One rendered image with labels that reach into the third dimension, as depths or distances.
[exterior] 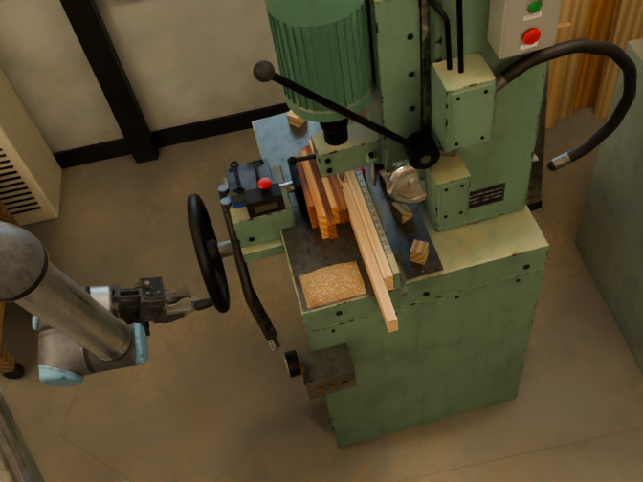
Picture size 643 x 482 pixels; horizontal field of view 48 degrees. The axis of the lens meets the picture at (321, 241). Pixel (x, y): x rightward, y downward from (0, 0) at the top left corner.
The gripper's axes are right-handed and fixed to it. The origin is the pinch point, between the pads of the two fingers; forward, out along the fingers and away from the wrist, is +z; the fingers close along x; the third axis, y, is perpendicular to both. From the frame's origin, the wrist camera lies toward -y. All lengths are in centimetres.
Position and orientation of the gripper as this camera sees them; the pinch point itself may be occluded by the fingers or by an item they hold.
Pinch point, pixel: (197, 304)
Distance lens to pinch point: 177.6
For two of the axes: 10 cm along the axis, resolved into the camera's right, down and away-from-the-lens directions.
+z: 9.5, -0.3, 3.2
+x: -2.4, -7.5, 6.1
